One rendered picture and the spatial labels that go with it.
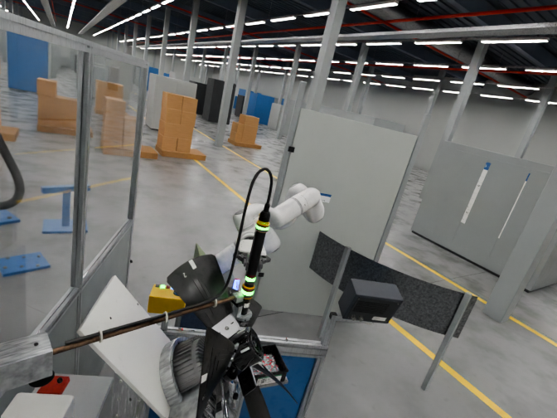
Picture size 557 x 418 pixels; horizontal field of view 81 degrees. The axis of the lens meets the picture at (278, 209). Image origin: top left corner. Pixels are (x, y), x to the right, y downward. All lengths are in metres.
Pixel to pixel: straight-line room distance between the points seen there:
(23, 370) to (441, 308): 2.69
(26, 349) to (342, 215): 2.65
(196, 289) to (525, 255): 4.41
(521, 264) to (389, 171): 2.47
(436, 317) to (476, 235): 4.23
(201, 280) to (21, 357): 0.51
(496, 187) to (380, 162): 4.11
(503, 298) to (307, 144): 3.43
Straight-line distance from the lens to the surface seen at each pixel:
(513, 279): 5.12
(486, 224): 7.03
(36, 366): 0.93
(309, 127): 2.85
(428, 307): 2.98
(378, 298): 1.71
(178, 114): 9.18
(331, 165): 2.96
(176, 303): 1.60
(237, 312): 1.19
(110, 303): 1.12
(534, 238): 4.99
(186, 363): 1.18
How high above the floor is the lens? 2.00
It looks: 18 degrees down
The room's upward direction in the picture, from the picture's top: 14 degrees clockwise
